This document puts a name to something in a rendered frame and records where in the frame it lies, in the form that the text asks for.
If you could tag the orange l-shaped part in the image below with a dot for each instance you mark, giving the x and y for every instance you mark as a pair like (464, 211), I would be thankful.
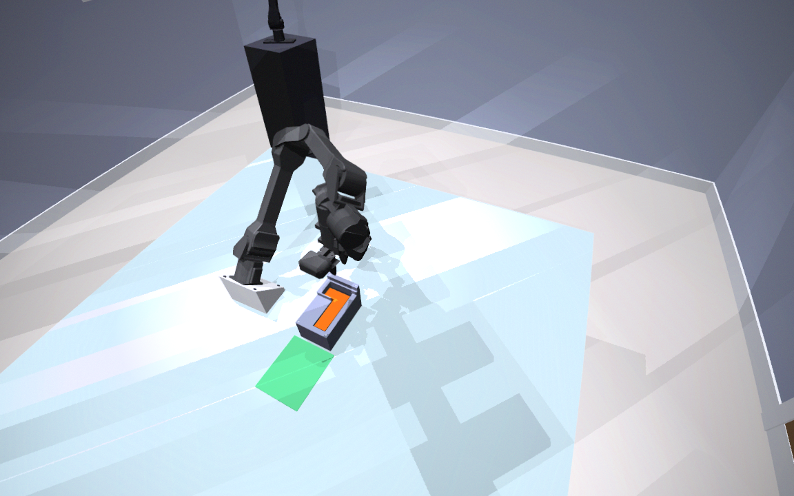
(338, 301)

